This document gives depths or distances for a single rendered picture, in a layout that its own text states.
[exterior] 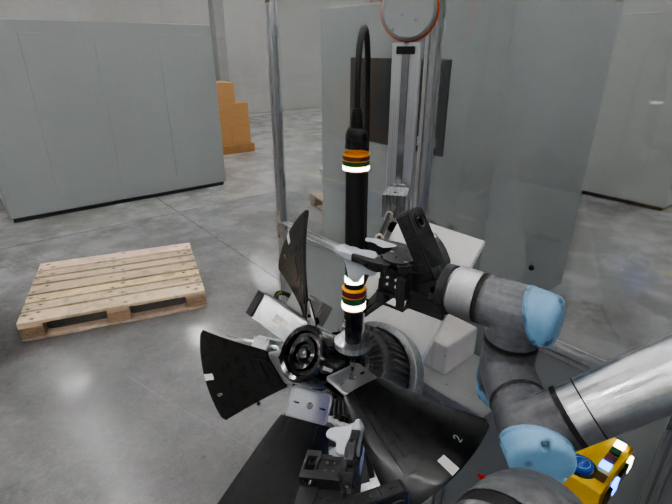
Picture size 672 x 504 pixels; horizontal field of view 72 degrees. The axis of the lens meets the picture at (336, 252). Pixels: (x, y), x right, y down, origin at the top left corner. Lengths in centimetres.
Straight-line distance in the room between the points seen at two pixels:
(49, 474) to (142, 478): 43
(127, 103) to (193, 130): 86
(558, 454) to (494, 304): 19
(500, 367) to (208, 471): 190
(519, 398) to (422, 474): 25
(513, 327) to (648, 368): 16
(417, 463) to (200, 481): 167
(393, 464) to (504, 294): 34
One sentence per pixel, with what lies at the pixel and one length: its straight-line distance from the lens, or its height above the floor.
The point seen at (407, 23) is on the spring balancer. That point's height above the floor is 185.
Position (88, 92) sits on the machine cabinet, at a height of 133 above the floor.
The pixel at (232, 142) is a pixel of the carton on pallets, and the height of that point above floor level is 18.
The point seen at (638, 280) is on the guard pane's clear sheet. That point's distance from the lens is 136.
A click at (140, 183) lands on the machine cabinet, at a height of 22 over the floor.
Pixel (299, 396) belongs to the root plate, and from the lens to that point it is 100.
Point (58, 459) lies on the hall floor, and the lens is 274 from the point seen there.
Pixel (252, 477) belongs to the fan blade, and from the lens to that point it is 102.
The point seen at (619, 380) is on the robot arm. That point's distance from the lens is 61.
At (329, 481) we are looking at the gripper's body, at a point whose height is 121.
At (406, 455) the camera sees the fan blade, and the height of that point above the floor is 117.
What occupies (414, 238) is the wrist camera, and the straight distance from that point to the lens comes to 70.
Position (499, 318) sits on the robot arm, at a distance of 67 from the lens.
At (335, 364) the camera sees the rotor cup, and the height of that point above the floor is 121.
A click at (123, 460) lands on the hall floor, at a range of 260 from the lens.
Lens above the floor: 179
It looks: 24 degrees down
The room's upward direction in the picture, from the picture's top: straight up
